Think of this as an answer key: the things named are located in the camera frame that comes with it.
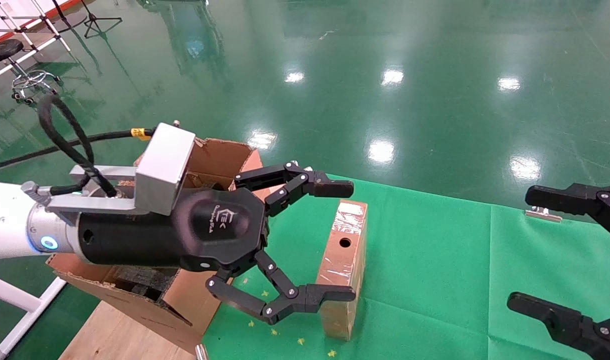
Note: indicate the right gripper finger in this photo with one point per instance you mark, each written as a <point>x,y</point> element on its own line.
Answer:
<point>570,325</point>
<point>600,200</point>

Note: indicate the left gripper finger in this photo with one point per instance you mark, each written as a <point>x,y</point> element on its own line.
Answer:
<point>330,188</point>
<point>330,295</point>

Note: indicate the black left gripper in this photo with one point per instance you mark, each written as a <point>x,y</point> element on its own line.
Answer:
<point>150,240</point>

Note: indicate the small taped cardboard box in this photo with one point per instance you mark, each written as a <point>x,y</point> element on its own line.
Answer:
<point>342,270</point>

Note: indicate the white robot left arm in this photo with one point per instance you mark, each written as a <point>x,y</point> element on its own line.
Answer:
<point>5,220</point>

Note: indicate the large open cardboard carton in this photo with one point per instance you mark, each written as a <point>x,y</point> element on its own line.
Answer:
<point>220,155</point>

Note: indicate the metal cloth clip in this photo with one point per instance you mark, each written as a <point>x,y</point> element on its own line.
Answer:
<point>542,214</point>
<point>201,353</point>

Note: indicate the green table cloth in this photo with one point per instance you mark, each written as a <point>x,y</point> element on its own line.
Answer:
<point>435,280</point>

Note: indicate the black tripod microphone stand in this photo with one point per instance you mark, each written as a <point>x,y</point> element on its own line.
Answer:
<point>97,22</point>

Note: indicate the black round swivel stool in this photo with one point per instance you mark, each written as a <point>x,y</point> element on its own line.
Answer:
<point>2,50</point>

